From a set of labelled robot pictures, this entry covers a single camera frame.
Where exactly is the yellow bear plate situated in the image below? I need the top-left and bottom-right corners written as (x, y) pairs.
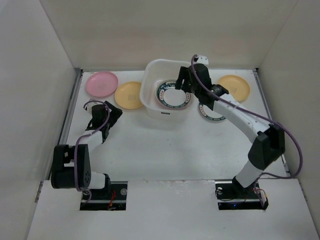
top-left (114, 81), bottom-right (143, 110)

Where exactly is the yellow plate on right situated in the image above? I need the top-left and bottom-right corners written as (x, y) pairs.
top-left (217, 75), bottom-right (251, 103)

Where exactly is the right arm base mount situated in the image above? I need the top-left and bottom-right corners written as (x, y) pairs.
top-left (214, 181), bottom-right (269, 211)

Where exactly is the metal table edge rail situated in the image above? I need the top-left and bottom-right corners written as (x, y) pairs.
top-left (44, 68), bottom-right (84, 181)

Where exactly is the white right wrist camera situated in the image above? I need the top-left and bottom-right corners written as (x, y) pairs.
top-left (194, 54), bottom-right (209, 66)

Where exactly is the white plastic bin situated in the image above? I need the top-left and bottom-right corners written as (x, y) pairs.
top-left (139, 59), bottom-right (194, 123)

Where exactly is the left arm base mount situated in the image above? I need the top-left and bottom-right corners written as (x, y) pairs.
top-left (79, 181), bottom-right (128, 211)

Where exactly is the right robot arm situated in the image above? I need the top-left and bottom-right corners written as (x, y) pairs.
top-left (175, 63), bottom-right (285, 198)

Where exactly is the green rimmed plate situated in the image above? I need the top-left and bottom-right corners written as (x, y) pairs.
top-left (155, 79), bottom-right (192, 110)
top-left (198, 103), bottom-right (226, 123)

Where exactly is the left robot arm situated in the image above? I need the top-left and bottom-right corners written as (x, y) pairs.
top-left (50, 100), bottom-right (123, 198)

